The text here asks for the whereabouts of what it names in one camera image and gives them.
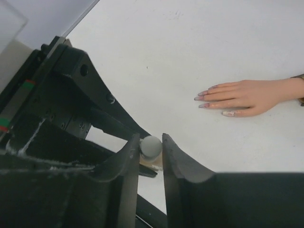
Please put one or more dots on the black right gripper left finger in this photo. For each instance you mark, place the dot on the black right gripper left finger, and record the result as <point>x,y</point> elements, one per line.
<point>104,197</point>

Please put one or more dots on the mannequin hand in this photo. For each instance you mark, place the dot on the mannequin hand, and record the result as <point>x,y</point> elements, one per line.
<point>248,98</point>

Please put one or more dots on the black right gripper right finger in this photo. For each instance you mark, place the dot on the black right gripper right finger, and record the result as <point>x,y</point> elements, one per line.
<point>197,197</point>

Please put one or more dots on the white nail polish cap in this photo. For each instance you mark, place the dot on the white nail polish cap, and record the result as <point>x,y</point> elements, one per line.
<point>151,148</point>

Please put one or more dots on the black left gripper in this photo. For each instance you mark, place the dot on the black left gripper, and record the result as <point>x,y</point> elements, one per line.
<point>48,108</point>

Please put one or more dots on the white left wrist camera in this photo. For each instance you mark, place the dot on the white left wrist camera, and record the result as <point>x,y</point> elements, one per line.
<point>11,60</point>

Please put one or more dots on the nail polish bottle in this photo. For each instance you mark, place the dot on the nail polish bottle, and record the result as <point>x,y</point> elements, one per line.
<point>156,164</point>

